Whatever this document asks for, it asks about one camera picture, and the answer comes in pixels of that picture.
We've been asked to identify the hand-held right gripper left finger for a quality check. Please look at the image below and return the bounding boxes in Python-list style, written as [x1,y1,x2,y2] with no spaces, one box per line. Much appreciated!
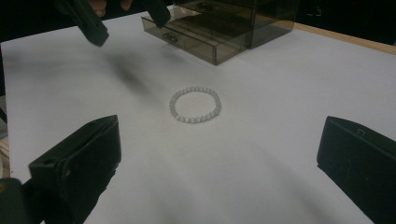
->
[28,115,122,224]

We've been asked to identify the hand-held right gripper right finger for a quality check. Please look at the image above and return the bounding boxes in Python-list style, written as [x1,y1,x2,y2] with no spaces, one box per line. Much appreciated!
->
[316,116,396,224]

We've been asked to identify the smoked acrylic bottom drawer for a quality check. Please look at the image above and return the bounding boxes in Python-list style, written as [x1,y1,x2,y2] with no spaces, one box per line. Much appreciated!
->
[141,6,254,66]

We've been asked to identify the smoked acrylic drawer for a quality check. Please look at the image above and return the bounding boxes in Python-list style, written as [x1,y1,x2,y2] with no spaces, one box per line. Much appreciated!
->
[178,0,257,21]
[141,6,254,66]

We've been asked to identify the white bead bracelet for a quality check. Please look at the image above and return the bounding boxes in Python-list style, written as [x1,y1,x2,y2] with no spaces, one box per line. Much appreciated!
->
[168,86,222,125]

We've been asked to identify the smoked acrylic middle drawer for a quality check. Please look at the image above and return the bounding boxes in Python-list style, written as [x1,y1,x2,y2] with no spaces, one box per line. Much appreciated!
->
[178,0,257,21]

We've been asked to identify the white table sheet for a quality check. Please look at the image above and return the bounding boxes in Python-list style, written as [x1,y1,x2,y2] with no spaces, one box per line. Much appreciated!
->
[0,10,396,224]

